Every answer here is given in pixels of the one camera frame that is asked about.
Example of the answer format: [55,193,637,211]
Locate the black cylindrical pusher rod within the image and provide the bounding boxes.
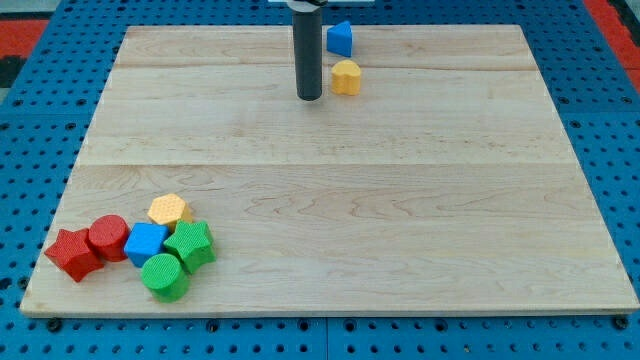
[291,3,322,101]

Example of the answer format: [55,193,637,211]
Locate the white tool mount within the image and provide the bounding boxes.
[267,0,376,7]

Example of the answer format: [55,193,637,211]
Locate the yellow heart block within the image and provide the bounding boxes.
[331,60,362,96]

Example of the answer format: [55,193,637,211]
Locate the blue cube block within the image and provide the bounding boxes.
[124,222,170,268]

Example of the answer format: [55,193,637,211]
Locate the blue triangle block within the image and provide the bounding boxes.
[326,21,353,58]

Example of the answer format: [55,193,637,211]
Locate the wooden board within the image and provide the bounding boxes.
[21,25,639,318]

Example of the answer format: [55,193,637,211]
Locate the yellow hexagon block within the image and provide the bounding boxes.
[147,193,193,233]

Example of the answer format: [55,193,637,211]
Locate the green star block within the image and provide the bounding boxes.
[163,220,216,274]

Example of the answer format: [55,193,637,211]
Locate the red cylinder block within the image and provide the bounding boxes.
[88,214,130,262]

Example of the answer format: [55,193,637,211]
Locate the green cylinder block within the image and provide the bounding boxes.
[141,253,190,303]

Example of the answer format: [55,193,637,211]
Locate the red star block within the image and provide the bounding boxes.
[45,228,104,282]

